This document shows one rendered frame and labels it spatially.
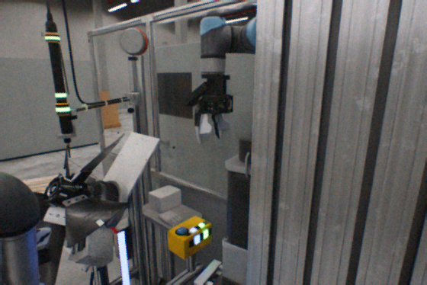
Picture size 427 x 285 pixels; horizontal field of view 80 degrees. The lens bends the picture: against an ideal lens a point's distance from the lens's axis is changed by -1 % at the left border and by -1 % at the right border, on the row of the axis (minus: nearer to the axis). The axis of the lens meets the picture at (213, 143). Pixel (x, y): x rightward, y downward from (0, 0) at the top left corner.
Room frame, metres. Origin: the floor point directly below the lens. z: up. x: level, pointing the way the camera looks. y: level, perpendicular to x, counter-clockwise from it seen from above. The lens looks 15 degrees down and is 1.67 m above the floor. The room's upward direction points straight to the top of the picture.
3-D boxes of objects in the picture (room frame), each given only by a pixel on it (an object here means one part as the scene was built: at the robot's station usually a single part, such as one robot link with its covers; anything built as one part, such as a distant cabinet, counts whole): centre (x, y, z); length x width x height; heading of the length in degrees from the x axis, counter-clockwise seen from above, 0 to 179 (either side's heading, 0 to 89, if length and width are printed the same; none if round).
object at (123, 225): (1.36, 0.51, 0.73); 0.15 x 0.09 x 0.22; 139
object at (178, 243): (0.94, 0.10, 1.02); 0.16 x 0.10 x 0.11; 139
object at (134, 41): (1.67, 0.48, 1.88); 0.16 x 0.07 x 0.16; 84
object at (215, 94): (0.79, 0.00, 1.62); 0.09 x 0.08 x 0.12; 49
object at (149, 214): (1.44, 0.29, 0.85); 0.36 x 0.24 x 0.03; 49
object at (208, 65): (0.80, 0.00, 1.70); 0.08 x 0.08 x 0.05
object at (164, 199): (1.52, 0.32, 0.92); 0.17 x 0.16 x 0.11; 139
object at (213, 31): (0.80, 0.00, 1.78); 0.09 x 0.08 x 0.11; 98
